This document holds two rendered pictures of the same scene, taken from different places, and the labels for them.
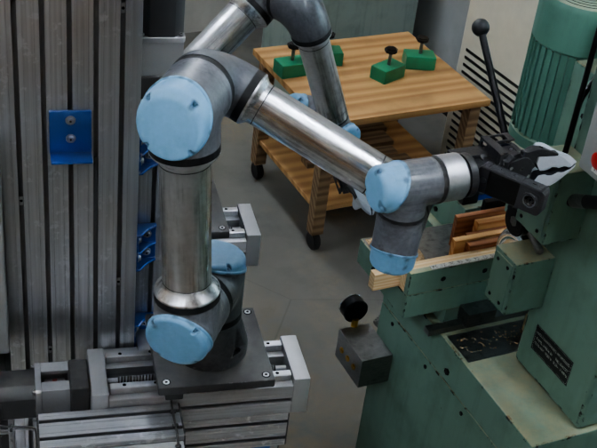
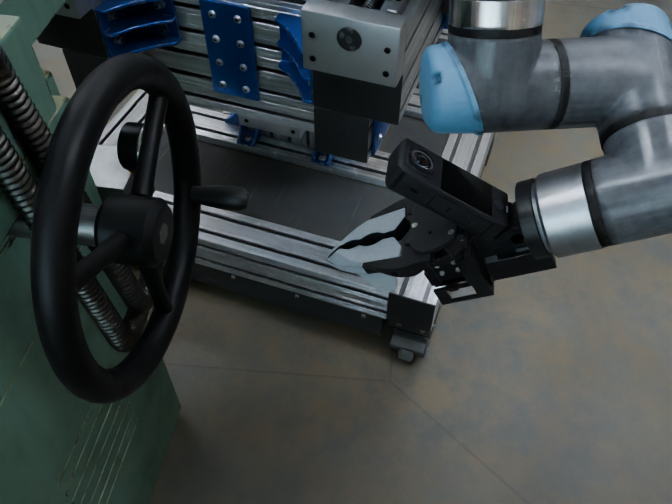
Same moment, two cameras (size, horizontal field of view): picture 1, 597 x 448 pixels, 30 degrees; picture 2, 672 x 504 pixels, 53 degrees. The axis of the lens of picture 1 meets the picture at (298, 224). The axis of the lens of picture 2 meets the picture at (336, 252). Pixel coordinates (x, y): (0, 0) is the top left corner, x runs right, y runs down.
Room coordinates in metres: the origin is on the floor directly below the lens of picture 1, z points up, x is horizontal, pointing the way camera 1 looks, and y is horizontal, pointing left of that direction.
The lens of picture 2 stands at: (2.64, -0.52, 1.24)
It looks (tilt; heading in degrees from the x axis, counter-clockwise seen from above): 50 degrees down; 127
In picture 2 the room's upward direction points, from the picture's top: straight up
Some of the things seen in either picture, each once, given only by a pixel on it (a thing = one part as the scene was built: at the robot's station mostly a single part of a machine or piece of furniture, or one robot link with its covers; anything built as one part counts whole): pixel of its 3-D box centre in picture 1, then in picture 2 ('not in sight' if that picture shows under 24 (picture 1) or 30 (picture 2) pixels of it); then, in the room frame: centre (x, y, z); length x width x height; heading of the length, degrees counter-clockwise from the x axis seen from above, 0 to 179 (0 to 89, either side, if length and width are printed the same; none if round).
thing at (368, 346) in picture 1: (362, 354); (100, 184); (1.98, -0.18, 0.58); 0.12 x 0.08 x 0.08; 28
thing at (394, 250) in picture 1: (398, 232); not in sight; (1.49, -0.16, 1.26); 0.11 x 0.08 x 0.11; 168
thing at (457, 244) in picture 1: (498, 242); not in sight; (2.00, -0.43, 0.93); 0.24 x 0.01 x 0.06; 118
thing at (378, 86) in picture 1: (361, 125); not in sight; (3.57, -0.18, 0.32); 0.66 x 0.57 x 0.64; 120
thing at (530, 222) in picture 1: (554, 194); not in sight; (1.72, -0.45, 1.22); 0.09 x 0.08 x 0.15; 28
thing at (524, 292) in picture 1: (518, 276); not in sight; (1.75, -0.43, 1.02); 0.09 x 0.07 x 0.12; 118
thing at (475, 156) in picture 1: (489, 168); not in sight; (1.55, -0.29, 1.36); 0.12 x 0.09 x 0.08; 118
